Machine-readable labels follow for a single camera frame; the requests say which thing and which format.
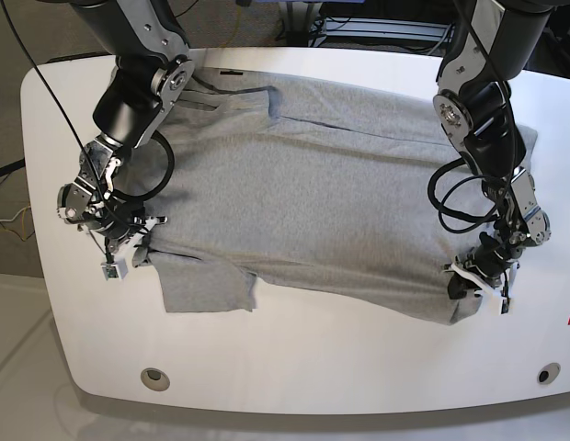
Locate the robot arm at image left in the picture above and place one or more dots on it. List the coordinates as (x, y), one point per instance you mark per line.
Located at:
(152, 69)

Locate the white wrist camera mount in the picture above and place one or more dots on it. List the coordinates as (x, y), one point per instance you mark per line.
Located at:
(117, 255)
(479, 285)

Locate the aluminium extrusion frame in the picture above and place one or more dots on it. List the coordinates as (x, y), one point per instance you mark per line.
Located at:
(381, 29)

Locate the beige table cable grommet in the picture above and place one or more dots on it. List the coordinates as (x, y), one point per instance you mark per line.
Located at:
(155, 379)

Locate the grey T-shirt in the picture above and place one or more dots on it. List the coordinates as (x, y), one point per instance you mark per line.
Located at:
(303, 184)

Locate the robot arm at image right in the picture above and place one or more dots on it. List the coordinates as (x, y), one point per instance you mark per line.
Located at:
(492, 43)

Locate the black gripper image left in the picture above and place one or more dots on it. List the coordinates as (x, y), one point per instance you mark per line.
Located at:
(119, 227)

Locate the grey table cable grommet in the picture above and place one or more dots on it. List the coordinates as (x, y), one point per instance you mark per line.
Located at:
(549, 373)

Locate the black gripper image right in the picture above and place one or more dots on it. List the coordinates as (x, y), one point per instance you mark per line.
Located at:
(489, 261)

